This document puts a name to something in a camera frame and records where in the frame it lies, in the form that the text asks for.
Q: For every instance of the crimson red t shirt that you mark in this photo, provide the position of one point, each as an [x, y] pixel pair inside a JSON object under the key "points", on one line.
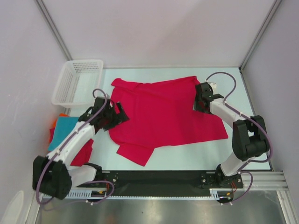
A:
{"points": [[160, 114]]}

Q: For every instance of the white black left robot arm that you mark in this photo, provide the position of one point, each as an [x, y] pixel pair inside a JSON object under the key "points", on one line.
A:
{"points": [[54, 175]]}

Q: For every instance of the teal folded t shirt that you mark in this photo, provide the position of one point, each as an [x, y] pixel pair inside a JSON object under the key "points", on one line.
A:
{"points": [[63, 128]]}

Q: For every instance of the aluminium frame rail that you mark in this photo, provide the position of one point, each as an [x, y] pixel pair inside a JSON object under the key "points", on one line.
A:
{"points": [[257, 180]]}

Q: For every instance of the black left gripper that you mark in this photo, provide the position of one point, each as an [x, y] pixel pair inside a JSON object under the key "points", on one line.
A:
{"points": [[119, 118]]}

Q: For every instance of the orange folded t shirt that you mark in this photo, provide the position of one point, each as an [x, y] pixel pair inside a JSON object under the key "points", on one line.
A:
{"points": [[52, 129]]}

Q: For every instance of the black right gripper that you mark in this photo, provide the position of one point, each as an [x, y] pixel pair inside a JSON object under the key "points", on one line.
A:
{"points": [[196, 106]]}

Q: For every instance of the white slotted cable duct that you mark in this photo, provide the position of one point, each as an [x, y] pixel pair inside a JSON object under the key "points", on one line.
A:
{"points": [[89, 195]]}

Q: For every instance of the red folded t shirt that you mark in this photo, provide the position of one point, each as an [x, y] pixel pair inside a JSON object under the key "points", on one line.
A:
{"points": [[83, 155]]}

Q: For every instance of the white perforated plastic basket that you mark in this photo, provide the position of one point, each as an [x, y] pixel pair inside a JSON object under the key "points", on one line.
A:
{"points": [[76, 81]]}

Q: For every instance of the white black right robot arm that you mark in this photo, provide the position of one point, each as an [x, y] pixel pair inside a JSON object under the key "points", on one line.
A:
{"points": [[249, 139]]}

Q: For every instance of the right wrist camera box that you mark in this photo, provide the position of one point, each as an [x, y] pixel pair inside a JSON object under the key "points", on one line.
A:
{"points": [[212, 85]]}

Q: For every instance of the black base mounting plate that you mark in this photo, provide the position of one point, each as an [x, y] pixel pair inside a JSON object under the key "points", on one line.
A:
{"points": [[167, 183]]}

